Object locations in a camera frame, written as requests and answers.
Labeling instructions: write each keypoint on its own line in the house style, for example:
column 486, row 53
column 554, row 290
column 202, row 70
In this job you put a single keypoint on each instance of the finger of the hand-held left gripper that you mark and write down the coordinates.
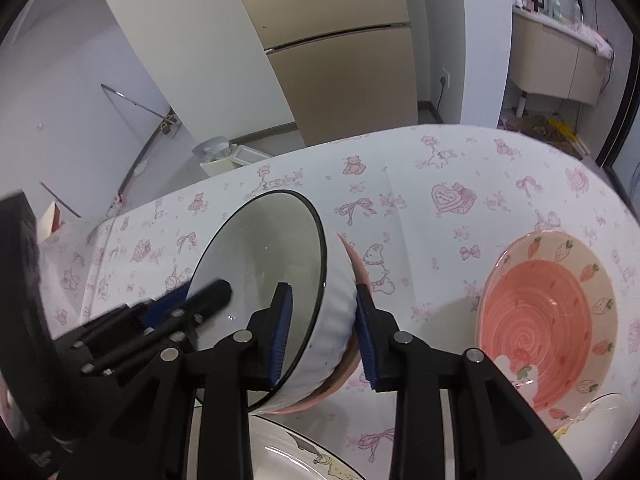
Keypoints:
column 210, row 296
column 162, row 309

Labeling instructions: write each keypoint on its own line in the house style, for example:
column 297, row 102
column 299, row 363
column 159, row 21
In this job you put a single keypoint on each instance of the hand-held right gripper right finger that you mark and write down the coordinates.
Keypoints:
column 367, row 345

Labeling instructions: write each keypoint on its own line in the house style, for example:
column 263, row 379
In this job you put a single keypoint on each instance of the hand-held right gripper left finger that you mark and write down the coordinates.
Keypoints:
column 282, row 335

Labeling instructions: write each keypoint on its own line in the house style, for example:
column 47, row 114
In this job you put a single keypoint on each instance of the white ribbed black-rimmed bowl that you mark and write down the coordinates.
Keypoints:
column 260, row 250

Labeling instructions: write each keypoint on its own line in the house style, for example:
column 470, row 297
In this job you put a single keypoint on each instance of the pink ribbed bowl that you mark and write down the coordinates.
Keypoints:
column 360, row 270

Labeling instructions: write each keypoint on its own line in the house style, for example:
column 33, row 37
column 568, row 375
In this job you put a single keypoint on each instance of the large white cartoon plate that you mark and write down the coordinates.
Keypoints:
column 280, row 450

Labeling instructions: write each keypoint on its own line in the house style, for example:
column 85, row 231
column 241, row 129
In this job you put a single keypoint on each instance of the pink strawberry print bowl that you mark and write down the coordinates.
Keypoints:
column 540, row 310

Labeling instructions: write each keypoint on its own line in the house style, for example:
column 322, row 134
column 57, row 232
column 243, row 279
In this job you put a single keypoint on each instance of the small white lettered plate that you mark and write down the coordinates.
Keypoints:
column 600, row 410

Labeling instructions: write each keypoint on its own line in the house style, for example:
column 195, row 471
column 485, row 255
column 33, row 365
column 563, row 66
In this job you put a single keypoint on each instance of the red and white box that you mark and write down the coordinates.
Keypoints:
column 52, row 220

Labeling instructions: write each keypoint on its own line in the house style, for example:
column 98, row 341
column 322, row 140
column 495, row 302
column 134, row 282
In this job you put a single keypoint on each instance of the thin short rod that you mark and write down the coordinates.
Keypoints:
column 60, row 200

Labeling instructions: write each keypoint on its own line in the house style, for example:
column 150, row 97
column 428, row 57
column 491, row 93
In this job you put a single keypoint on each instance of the white plastic container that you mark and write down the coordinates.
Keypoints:
column 215, row 149

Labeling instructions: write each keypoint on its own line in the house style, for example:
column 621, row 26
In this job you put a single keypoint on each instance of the pink printed white tablecloth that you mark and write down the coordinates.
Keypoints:
column 400, row 200

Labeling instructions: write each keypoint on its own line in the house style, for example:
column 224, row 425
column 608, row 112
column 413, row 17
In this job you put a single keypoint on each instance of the long metal rod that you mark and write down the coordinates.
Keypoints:
column 135, row 101

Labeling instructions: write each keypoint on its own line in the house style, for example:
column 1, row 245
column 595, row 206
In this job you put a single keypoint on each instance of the beige refrigerator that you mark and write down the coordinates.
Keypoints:
column 340, row 70

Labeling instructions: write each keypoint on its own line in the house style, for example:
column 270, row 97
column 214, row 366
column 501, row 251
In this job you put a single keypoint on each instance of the brown bathroom rug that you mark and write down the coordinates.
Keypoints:
column 540, row 127

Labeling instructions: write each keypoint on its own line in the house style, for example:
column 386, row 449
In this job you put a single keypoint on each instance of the white drain pipe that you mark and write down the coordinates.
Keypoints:
column 522, row 105

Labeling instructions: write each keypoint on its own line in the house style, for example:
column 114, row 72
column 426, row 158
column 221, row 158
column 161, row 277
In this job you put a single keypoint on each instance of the yellow cloth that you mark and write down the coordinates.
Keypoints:
column 557, row 126

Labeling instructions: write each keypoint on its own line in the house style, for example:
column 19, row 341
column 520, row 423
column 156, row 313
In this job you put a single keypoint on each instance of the beige bathroom vanity cabinet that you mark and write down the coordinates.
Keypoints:
column 550, row 60

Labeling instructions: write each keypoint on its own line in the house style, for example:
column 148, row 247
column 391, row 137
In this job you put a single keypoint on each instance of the pink towel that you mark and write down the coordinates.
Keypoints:
column 595, row 37

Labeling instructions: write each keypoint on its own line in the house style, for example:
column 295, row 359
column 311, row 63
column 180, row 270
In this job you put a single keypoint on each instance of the green bottle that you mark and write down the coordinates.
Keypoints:
column 555, row 7

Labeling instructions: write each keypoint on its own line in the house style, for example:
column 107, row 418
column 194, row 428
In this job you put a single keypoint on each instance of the white wall socket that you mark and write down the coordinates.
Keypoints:
column 445, row 79

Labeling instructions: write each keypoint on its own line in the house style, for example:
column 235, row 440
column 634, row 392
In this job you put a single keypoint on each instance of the black door frame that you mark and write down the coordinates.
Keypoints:
column 617, row 125

